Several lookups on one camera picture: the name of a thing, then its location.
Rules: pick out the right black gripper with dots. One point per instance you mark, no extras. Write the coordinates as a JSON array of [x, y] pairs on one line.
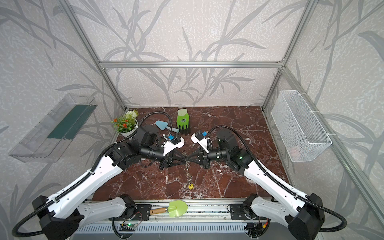
[[204, 159]]

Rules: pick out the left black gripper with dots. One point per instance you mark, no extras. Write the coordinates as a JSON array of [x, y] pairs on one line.
[[167, 159]]

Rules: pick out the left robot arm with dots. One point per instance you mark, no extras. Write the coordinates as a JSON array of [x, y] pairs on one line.
[[61, 214]]

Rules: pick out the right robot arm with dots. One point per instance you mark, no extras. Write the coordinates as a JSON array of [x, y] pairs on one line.
[[304, 215]]

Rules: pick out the light blue trowel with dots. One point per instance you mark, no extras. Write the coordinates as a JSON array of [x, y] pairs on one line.
[[164, 125]]

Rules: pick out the green work glove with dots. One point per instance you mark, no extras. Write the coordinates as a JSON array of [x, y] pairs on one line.
[[183, 121]]

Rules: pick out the potted flower plant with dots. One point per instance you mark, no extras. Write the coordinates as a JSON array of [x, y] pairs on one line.
[[126, 124]]

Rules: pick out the left circuit board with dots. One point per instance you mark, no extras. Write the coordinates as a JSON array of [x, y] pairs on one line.
[[128, 227]]

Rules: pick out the right wiring bundle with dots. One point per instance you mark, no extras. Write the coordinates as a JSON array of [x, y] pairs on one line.
[[258, 226]]

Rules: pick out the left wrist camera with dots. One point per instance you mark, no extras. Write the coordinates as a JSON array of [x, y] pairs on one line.
[[172, 143]]

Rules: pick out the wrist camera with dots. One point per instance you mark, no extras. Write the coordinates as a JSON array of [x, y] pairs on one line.
[[201, 138], [172, 143]]

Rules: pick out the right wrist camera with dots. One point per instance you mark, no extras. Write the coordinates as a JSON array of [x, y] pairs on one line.
[[201, 138]]

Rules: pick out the green shovel wooden handle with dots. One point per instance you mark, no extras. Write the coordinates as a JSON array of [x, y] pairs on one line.
[[175, 209]]

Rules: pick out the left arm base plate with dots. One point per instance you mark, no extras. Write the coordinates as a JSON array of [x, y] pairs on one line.
[[139, 212]]

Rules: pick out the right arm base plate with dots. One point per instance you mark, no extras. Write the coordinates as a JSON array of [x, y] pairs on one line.
[[237, 212]]

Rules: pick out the white wire basket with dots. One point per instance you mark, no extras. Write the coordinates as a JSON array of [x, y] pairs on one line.
[[302, 133]]

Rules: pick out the clear acrylic wall shelf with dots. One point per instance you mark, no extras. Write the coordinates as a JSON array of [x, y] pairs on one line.
[[49, 139]]

